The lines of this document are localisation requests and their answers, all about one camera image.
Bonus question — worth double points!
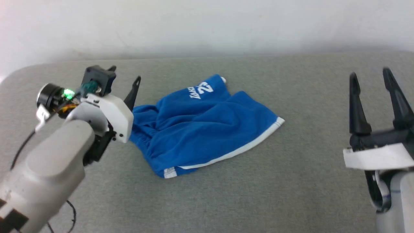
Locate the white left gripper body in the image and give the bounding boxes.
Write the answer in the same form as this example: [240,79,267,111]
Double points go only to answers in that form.
[66,93,134,144]

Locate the white dark right gripper body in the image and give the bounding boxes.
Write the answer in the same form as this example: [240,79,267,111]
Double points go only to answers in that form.
[343,127,414,171]

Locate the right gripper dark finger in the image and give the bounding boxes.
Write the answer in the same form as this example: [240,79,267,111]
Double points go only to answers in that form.
[349,72,373,135]
[382,67,414,130]

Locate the blue shorts with white trim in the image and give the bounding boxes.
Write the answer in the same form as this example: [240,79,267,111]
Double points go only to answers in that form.
[129,74,286,179]

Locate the grey fabric sofa seat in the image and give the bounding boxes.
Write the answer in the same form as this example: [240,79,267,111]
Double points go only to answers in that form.
[0,50,414,233]

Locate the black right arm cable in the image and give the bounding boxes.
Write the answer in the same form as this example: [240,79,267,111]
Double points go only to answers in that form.
[365,170,392,213]

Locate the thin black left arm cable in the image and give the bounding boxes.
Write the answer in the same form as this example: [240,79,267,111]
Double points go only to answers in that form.
[47,200,77,233]
[10,129,37,171]

